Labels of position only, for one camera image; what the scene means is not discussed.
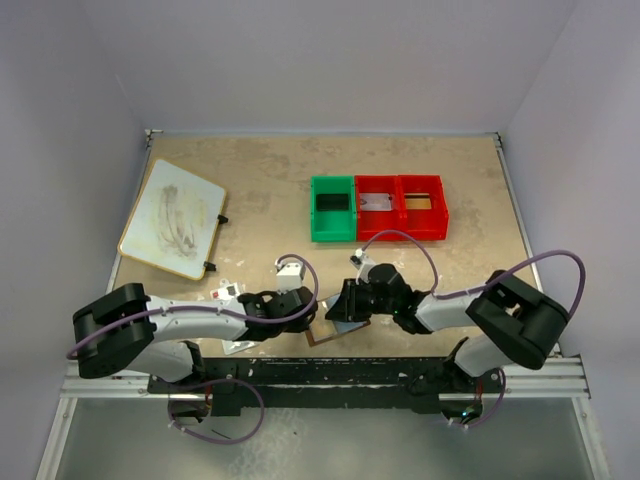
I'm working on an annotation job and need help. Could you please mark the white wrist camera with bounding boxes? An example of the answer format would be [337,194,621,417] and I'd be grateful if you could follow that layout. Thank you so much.
[276,260,306,293]
[349,248,377,276]

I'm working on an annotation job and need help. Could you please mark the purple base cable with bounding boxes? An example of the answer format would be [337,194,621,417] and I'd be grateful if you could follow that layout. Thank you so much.
[167,371,266,444]
[447,369,507,431]

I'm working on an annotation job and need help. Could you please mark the green plastic bin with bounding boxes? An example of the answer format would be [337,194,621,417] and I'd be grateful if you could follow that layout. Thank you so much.
[310,176,357,243]

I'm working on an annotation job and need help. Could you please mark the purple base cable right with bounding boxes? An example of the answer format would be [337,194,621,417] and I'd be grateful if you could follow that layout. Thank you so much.
[447,369,507,431]

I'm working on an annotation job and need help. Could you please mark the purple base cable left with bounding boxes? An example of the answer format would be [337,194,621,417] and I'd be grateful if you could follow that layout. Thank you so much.
[167,371,266,444]

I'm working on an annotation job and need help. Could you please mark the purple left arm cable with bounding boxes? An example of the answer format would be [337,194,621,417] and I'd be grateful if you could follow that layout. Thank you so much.
[65,253,320,361]

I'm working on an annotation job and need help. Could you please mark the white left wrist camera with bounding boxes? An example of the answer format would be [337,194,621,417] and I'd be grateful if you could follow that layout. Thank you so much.
[276,260,306,293]

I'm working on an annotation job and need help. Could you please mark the gold card in bin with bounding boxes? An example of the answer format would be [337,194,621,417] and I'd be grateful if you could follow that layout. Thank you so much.
[404,195,432,211]

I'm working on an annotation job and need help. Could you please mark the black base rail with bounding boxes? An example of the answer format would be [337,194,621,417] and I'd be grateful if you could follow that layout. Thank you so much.
[148,356,503,416]

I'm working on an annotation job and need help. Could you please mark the brown leather card holder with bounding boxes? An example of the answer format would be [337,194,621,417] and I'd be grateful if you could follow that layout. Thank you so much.
[305,294,371,347]

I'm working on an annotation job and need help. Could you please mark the black card in bin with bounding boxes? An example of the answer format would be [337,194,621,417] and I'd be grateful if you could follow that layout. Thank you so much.
[315,193,351,212]

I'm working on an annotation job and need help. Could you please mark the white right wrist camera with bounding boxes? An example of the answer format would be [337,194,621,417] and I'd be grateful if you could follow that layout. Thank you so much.
[349,248,377,276]

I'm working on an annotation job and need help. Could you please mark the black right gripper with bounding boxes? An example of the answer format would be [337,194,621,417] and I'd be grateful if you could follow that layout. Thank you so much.
[325,278,396,323]

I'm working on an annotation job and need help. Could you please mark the red bin right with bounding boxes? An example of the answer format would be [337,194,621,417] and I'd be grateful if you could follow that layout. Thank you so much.
[400,175,449,241]

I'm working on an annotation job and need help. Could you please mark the white magnetic stripe card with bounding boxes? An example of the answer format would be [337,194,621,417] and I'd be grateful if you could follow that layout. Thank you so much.
[359,192,394,212]

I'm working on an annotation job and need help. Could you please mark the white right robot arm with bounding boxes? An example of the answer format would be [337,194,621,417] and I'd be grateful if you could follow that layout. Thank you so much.
[325,264,570,391]

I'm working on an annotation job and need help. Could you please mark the white board yellow rim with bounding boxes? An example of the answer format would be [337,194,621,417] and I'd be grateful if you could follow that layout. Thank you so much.
[118,159,227,281]

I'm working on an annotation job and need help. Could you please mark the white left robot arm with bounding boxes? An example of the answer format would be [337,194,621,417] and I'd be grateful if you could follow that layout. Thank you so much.
[66,283,318,392]

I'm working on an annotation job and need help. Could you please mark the metal corner bracket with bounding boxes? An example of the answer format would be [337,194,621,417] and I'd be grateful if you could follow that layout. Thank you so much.
[145,129,164,149]

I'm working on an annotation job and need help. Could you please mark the clear plastic packet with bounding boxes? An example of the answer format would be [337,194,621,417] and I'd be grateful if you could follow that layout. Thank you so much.
[210,279,258,356]

